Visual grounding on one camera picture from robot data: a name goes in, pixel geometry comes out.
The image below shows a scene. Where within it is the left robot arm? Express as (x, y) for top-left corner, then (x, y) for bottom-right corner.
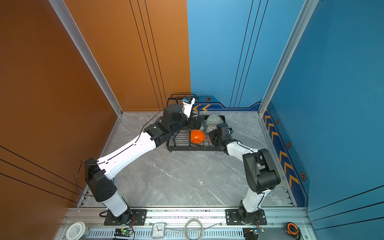
(83, 104), (203, 225)

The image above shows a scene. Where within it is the white lattice bowl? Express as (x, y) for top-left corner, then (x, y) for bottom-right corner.
(207, 123), (218, 133)

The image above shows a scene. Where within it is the right circuit board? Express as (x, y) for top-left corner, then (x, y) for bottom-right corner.
(250, 227), (265, 235)

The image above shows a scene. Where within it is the green patterned bowl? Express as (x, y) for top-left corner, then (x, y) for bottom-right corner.
(206, 115), (224, 126)

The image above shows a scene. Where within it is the orange black tape measure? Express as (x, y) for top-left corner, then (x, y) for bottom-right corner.
(286, 222), (302, 240)

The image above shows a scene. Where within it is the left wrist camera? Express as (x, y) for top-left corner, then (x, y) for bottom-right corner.
(182, 96), (196, 118)

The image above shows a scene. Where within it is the coiled white cable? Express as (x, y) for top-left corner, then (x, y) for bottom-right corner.
(183, 219), (205, 240)

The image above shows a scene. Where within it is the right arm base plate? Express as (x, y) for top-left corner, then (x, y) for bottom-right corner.
(226, 208), (268, 226)

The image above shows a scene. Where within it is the left green circuit board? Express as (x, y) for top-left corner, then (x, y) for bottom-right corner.
(114, 228), (135, 240)

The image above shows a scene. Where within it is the orange plastic bowl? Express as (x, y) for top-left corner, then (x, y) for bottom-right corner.
(190, 130), (206, 144)

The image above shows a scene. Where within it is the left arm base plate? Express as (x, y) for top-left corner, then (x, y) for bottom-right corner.
(100, 209), (147, 227)

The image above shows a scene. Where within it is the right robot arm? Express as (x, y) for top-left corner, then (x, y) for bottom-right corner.
(208, 123), (281, 226)

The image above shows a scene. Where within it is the white round lid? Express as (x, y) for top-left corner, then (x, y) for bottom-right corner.
(66, 222), (87, 240)

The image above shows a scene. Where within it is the small white clock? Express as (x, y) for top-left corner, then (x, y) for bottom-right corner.
(152, 223), (166, 239)

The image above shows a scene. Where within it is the black wire dish rack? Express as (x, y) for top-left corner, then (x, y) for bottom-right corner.
(166, 94), (225, 152)

